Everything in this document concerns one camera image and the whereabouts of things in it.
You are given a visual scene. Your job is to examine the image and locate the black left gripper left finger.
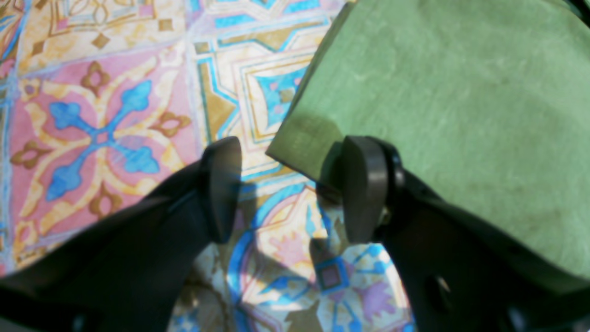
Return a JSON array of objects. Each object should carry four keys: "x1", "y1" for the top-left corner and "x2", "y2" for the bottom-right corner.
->
[{"x1": 1, "y1": 136, "x2": 242, "y2": 332}]

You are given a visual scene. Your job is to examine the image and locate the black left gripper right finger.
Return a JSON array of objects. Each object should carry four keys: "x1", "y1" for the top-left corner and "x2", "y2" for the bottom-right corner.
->
[{"x1": 321, "y1": 135, "x2": 590, "y2": 332}]

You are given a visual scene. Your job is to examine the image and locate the olive green t-shirt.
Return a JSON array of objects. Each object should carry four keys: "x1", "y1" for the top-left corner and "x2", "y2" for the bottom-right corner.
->
[{"x1": 267, "y1": 0, "x2": 590, "y2": 281}]

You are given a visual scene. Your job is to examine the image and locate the colourful patterned tablecloth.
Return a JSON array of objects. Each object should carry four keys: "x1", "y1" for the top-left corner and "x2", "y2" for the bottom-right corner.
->
[{"x1": 1, "y1": 0, "x2": 416, "y2": 332}]

